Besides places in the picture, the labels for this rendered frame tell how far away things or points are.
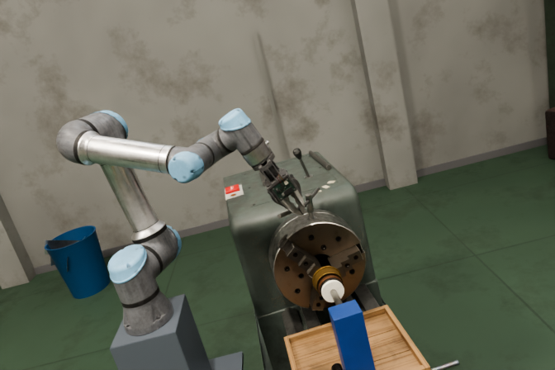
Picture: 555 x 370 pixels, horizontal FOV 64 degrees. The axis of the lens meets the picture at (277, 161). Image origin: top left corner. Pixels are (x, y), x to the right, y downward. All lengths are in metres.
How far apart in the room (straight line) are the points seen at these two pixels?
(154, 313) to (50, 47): 3.71
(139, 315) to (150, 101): 3.36
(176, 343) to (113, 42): 3.59
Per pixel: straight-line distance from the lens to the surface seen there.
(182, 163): 1.09
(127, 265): 1.37
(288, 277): 1.50
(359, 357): 1.31
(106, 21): 4.64
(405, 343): 1.46
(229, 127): 1.16
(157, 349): 1.44
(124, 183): 1.43
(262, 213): 1.58
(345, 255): 1.47
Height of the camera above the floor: 1.84
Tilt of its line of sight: 16 degrees down
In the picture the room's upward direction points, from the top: 15 degrees counter-clockwise
